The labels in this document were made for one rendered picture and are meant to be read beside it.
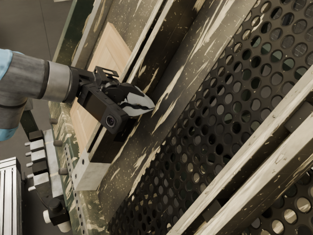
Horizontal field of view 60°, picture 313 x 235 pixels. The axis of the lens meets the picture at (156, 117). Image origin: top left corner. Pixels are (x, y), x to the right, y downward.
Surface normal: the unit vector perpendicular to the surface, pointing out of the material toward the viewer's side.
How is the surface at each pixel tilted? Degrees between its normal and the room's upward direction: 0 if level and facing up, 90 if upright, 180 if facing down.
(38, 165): 0
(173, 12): 90
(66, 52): 90
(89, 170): 90
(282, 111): 59
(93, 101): 65
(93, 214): 30
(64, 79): 53
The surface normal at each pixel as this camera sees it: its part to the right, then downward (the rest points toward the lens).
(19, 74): 0.54, 0.22
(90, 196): 0.47, -0.76
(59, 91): 0.43, 0.55
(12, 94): 0.39, 0.72
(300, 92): -0.79, -0.14
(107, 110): -0.51, 0.21
